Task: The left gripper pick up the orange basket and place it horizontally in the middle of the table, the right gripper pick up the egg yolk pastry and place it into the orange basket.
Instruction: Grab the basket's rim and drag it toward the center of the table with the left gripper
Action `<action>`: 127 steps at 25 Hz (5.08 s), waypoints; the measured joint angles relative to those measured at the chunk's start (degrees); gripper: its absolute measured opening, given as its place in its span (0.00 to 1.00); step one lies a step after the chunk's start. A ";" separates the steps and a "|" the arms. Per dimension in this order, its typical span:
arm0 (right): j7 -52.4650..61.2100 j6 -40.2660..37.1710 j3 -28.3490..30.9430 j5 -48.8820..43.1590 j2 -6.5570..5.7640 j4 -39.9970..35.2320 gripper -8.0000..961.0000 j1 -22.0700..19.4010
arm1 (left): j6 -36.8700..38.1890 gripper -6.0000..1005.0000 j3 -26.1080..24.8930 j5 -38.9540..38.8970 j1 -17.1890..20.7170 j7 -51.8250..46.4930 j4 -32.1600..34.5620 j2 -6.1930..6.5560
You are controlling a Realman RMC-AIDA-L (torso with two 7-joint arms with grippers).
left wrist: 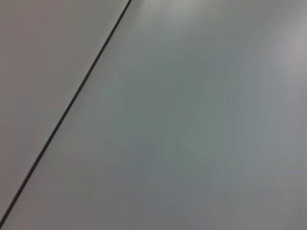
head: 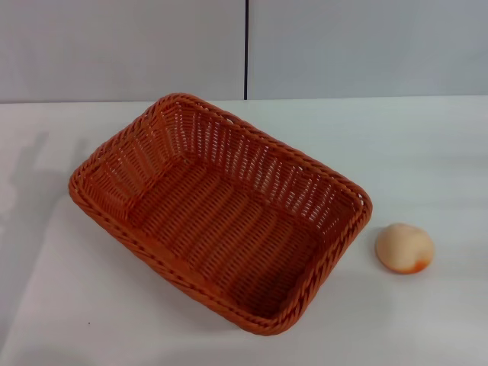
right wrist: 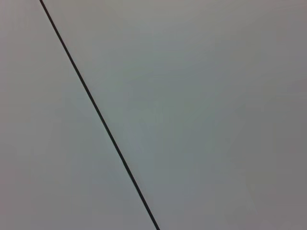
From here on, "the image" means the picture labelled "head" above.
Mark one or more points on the orange woven plastic basket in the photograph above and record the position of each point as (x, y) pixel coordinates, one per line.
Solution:
(228, 236)

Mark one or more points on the pale peach toy fruit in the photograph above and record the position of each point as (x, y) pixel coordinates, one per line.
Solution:
(402, 246)

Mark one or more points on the dark vertical wall strip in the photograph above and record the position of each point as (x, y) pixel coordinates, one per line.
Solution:
(246, 49)

